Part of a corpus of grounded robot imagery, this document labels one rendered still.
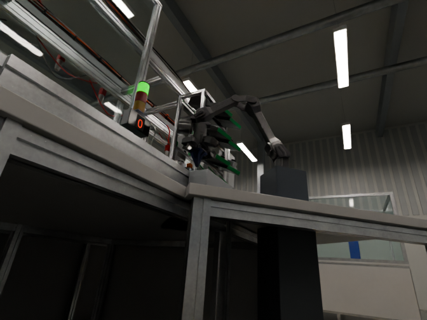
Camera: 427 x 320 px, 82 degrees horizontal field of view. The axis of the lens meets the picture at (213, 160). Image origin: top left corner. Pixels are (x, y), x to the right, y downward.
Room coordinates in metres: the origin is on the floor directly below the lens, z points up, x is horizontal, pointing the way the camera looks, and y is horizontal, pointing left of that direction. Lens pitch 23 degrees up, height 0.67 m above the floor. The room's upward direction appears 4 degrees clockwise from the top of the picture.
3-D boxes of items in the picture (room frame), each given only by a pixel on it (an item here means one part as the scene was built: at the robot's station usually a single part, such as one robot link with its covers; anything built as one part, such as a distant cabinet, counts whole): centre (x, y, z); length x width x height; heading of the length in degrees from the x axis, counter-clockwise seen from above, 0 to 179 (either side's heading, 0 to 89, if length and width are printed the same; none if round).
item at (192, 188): (1.04, -0.28, 0.84); 0.90 x 0.70 x 0.03; 106
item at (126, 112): (0.91, 0.34, 1.29); 0.12 x 0.05 x 0.25; 152
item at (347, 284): (5.17, -1.97, 1.13); 3.06 x 1.36 x 2.25; 61
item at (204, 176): (0.84, 0.00, 0.93); 0.21 x 0.07 x 0.06; 152
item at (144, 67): (0.92, 0.37, 1.46); 0.03 x 0.03 x 1.00; 62
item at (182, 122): (0.97, 0.11, 1.27); 0.12 x 0.08 x 0.11; 91
